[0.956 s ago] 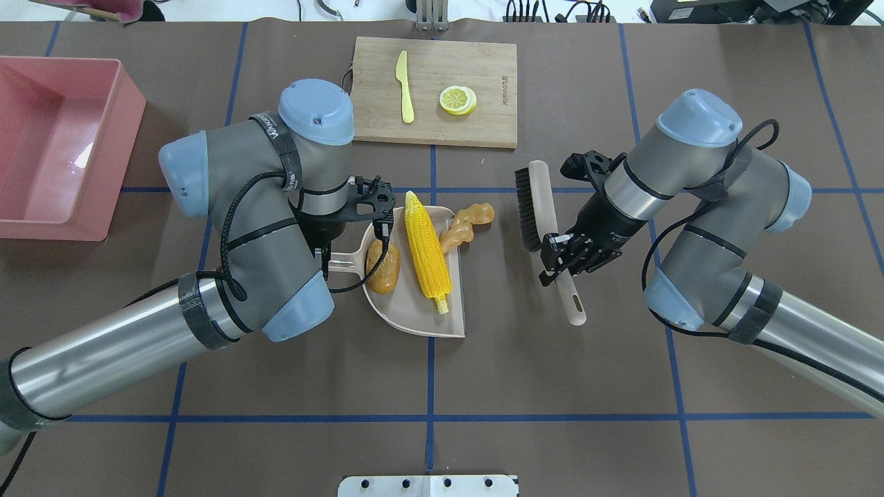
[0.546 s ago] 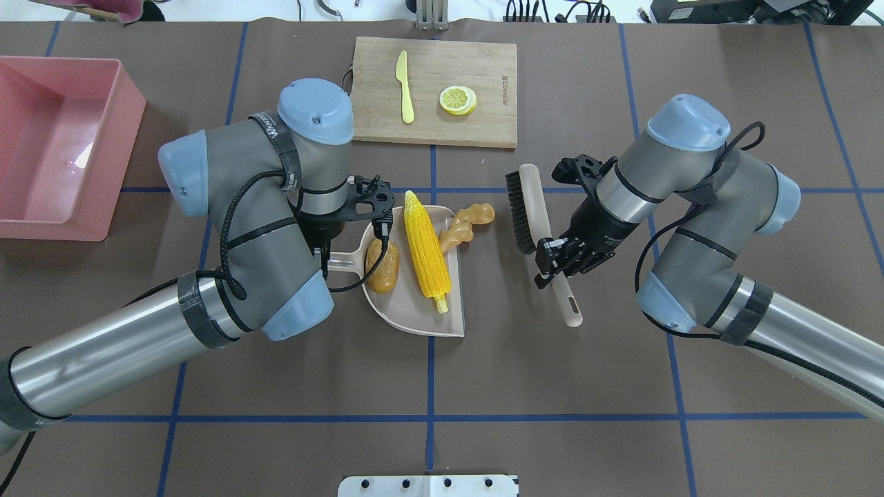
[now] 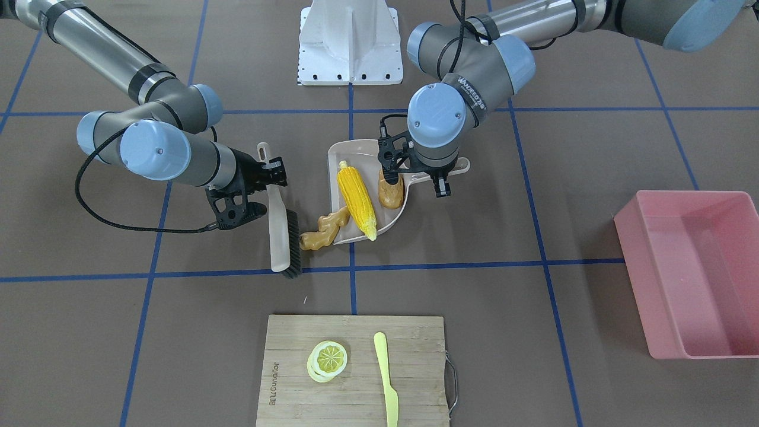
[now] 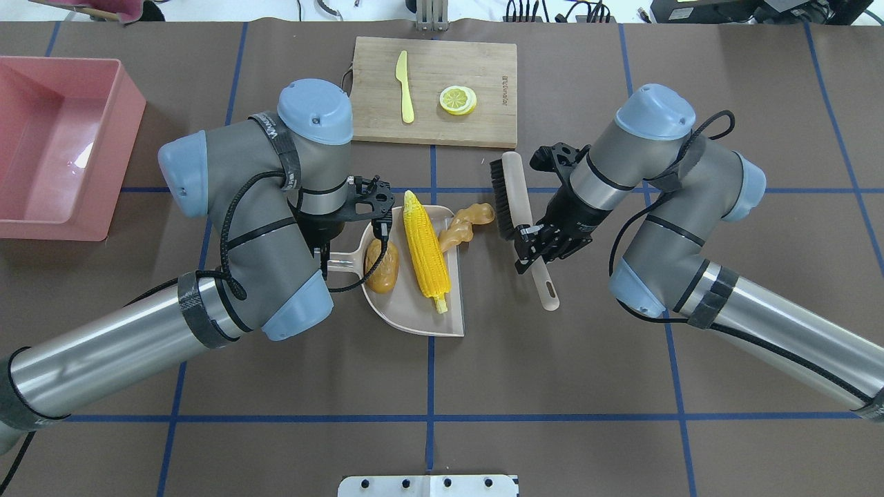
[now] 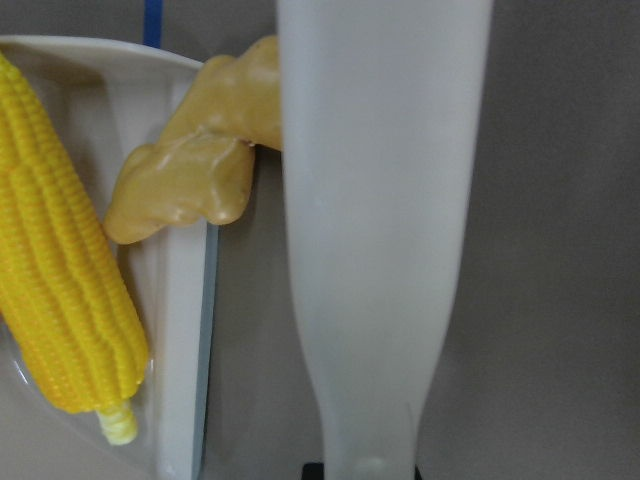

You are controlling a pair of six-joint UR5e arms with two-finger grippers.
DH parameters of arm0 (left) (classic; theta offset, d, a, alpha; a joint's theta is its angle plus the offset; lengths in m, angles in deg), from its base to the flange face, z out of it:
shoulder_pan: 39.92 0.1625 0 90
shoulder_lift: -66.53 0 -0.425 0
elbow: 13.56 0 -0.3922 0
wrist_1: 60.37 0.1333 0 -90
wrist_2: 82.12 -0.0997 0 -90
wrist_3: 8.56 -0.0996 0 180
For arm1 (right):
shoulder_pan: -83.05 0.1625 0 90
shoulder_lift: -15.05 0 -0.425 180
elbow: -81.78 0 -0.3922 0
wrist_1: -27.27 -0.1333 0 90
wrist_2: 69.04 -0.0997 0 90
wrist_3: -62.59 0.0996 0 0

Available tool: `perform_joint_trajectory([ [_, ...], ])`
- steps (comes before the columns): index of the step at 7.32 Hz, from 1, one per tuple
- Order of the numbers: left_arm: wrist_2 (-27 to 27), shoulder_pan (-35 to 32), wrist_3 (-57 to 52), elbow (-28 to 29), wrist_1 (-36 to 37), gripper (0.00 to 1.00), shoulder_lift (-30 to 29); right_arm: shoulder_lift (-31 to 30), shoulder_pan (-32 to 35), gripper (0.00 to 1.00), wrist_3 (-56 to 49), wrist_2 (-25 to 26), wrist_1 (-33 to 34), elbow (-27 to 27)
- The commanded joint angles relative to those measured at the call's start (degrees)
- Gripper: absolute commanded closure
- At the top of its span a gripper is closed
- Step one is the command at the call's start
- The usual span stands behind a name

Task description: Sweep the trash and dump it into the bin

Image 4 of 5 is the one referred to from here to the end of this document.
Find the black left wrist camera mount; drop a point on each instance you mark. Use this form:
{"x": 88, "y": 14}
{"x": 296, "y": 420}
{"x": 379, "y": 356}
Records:
{"x": 368, "y": 199}

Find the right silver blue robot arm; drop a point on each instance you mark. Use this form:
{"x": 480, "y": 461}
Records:
{"x": 654, "y": 138}

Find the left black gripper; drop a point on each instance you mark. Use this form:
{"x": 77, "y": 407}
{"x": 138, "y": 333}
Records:
{"x": 319, "y": 235}

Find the yellow toy knife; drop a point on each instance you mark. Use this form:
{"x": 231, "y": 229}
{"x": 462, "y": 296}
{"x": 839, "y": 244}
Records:
{"x": 403, "y": 77}

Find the wooden cutting board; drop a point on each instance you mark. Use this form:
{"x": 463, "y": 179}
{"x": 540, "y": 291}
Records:
{"x": 489, "y": 68}

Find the yellow toy lemon slice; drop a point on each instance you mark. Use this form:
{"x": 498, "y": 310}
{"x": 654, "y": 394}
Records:
{"x": 458, "y": 100}

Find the beige hand brush black bristles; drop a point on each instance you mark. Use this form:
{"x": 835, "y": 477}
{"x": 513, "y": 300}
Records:
{"x": 512, "y": 208}

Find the pink cloth on wooden rack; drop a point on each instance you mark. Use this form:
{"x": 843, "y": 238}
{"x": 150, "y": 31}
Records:
{"x": 125, "y": 12}

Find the yellow toy corn cob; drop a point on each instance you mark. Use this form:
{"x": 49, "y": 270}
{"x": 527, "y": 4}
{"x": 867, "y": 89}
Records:
{"x": 427, "y": 259}

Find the pink plastic bin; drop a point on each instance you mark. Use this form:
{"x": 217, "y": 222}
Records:
{"x": 68, "y": 127}

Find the brown toy potato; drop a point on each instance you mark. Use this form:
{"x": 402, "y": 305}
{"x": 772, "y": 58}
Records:
{"x": 385, "y": 277}

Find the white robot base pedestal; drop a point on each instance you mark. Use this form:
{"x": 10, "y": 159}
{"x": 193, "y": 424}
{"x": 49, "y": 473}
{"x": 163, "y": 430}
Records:
{"x": 430, "y": 485}

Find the aluminium frame post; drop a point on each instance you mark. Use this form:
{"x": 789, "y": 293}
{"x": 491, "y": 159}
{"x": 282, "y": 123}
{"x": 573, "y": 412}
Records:
{"x": 432, "y": 15}

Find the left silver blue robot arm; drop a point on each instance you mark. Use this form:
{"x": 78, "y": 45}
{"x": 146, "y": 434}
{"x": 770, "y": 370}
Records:
{"x": 278, "y": 188}

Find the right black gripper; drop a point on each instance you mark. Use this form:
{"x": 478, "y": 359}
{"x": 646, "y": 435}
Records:
{"x": 570, "y": 212}

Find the beige plastic dustpan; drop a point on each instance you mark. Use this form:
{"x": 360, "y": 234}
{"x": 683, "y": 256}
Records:
{"x": 404, "y": 307}

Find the tan toy ginger root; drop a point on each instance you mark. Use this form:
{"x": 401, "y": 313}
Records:
{"x": 461, "y": 227}

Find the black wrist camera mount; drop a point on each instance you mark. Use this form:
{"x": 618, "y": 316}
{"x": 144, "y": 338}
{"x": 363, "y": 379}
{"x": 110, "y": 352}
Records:
{"x": 560, "y": 159}
{"x": 368, "y": 199}

